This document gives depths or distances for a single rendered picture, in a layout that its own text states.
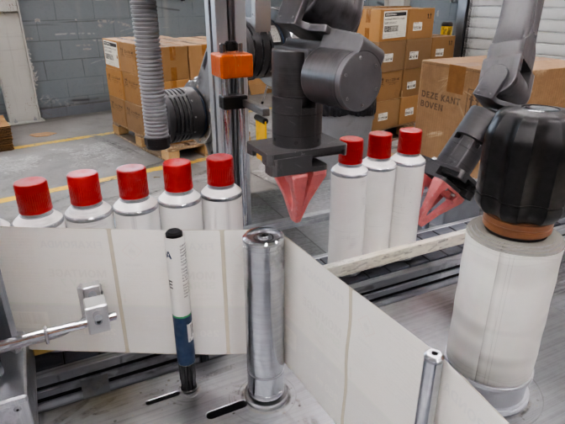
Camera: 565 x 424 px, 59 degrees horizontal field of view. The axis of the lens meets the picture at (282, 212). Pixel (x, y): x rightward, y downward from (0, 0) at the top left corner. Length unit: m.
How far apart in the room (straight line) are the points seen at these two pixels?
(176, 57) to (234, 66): 3.40
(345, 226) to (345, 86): 0.28
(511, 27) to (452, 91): 0.34
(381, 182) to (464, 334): 0.28
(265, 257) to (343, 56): 0.20
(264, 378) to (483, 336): 0.21
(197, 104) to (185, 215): 1.14
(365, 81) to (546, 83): 0.77
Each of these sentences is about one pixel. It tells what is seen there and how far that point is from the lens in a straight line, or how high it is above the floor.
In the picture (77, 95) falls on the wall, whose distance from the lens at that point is 6.20.
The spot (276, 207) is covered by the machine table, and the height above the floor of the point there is 0.83.
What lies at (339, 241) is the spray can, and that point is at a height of 0.94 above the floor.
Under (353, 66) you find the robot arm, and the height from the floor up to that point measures 1.20.
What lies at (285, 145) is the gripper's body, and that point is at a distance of 0.56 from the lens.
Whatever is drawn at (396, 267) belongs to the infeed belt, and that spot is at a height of 0.88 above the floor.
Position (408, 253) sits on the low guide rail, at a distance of 0.78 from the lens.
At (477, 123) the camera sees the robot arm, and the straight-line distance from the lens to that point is 0.83.
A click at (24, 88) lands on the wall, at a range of 6.02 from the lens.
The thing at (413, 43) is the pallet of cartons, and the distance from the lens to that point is 4.74.
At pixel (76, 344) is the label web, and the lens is 0.58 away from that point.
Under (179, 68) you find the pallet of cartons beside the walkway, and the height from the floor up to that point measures 0.73.
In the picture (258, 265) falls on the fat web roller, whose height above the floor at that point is 1.05.
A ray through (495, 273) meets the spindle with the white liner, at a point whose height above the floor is 1.04.
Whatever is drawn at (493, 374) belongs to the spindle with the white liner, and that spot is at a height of 0.93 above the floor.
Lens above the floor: 1.27
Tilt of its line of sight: 24 degrees down
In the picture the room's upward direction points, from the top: straight up
